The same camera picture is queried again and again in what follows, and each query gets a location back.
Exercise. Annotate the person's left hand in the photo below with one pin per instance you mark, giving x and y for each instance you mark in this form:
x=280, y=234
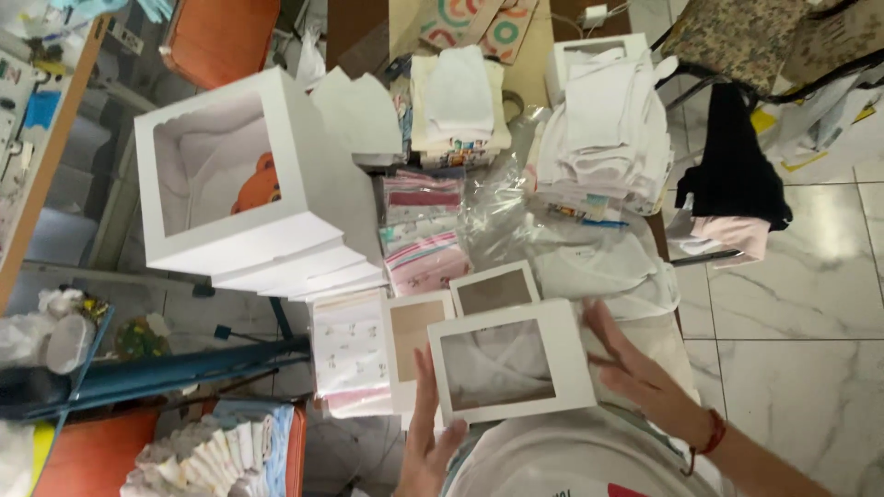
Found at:
x=422, y=455

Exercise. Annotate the person's right hand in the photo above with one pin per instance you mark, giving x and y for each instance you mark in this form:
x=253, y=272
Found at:
x=649, y=390

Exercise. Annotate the person's right fingers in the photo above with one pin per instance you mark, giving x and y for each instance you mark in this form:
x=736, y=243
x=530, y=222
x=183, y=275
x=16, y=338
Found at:
x=611, y=338

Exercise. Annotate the white window gift box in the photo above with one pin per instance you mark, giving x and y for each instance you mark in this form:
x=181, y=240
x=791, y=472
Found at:
x=511, y=317

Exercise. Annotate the white baby garment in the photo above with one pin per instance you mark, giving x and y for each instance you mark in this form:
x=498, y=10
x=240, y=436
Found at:
x=601, y=269

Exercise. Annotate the small white window box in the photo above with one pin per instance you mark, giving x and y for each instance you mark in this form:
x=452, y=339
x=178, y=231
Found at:
x=494, y=290

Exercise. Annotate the person's white shirt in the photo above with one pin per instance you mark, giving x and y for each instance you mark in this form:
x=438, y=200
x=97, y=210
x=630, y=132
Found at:
x=566, y=459

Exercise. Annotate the pale pink garment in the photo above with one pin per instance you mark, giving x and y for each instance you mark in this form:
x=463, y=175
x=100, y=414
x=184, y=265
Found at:
x=735, y=235

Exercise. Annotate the clear plastic bag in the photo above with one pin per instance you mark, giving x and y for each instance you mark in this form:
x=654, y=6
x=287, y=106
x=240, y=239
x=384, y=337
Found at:
x=501, y=200

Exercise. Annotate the pink patterned cloth packet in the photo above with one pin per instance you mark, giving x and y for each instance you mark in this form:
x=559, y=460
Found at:
x=425, y=266

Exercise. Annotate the stack of white folded clothes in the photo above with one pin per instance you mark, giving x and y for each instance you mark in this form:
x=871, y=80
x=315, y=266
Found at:
x=608, y=131

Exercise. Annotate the black garment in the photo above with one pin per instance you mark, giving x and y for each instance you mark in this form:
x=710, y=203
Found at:
x=732, y=165

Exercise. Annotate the white window box lid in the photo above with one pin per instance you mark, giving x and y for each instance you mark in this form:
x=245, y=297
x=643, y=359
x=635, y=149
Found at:
x=397, y=345

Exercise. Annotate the striped patterned cloth packet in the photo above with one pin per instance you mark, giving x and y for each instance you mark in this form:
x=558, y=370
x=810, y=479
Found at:
x=422, y=204

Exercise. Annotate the large white window box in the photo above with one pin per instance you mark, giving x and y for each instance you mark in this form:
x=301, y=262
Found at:
x=304, y=266
x=290, y=138
x=345, y=279
x=359, y=290

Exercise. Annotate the pink folded cloth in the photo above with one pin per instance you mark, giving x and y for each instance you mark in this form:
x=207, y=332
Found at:
x=359, y=402

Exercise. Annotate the white printed folded cloth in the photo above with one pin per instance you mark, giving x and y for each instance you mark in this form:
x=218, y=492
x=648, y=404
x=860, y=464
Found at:
x=349, y=345

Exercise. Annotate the white box with window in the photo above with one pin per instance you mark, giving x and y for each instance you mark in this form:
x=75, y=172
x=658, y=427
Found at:
x=558, y=62

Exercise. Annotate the stack of cream folded clothes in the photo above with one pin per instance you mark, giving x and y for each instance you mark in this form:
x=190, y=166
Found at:
x=459, y=96

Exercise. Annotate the heap of papers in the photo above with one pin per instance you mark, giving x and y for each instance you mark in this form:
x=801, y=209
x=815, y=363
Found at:
x=822, y=124

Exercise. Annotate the white charger plug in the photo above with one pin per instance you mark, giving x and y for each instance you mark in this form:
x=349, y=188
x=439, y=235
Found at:
x=594, y=15

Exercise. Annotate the chair with floral cushion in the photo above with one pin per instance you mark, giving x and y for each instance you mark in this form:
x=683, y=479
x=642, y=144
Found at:
x=732, y=34

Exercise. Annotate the cardboard box with coloured arcs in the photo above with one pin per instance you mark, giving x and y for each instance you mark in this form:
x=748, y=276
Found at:
x=483, y=24

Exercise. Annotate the white tissue paper sheet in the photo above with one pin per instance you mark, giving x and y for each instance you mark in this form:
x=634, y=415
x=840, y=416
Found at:
x=356, y=114

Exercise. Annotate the orange plush toy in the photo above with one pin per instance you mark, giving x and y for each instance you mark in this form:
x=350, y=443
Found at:
x=259, y=186

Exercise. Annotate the stack of folded baby cloths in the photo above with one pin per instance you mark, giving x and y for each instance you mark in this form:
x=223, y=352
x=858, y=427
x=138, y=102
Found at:
x=207, y=455

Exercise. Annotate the blue metal rack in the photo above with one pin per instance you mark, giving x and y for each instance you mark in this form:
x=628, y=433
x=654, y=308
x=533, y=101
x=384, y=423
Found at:
x=172, y=369

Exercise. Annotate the green yellow toy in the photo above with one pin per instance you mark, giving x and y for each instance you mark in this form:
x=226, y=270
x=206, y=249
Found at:
x=140, y=338

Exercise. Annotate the orange chair with cloth stack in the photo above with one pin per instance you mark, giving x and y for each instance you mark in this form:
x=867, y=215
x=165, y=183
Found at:
x=90, y=455

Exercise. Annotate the heap of white plastic bags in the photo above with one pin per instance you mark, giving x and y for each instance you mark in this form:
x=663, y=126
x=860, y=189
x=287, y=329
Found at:
x=41, y=331

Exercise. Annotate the wooden shelf with clutter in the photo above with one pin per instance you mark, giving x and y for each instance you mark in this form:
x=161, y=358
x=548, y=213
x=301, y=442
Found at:
x=34, y=117

